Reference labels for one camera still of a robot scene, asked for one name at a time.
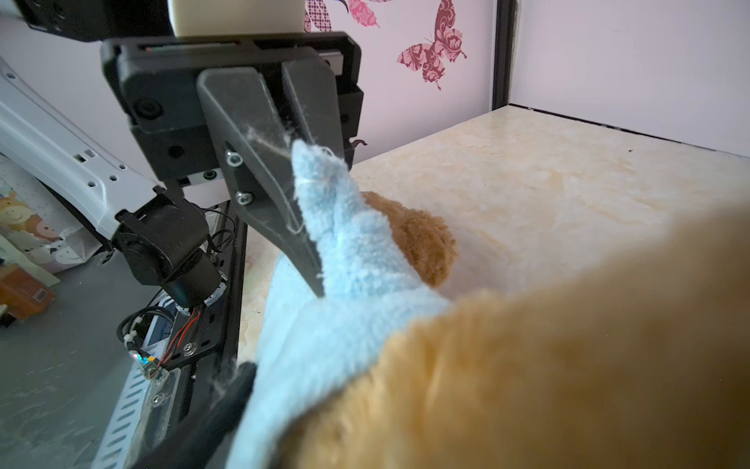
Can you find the light blue fleece hoodie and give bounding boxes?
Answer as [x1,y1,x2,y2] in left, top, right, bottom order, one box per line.
[227,140,449,468]

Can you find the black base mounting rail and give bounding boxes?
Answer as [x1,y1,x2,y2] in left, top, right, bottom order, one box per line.
[155,202,247,468]

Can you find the brown plush teddy bear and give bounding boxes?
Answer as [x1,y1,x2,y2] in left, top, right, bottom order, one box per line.
[275,202,749,468]

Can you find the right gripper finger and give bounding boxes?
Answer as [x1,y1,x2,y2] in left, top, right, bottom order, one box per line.
[132,363,257,469]

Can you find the white slotted cable duct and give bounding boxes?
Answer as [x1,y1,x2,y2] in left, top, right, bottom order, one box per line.
[90,327,177,469]

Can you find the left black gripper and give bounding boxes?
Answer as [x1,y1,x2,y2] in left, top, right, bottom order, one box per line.
[101,32,363,297]

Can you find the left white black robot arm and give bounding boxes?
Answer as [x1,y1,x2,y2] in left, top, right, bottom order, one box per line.
[1,32,363,308]

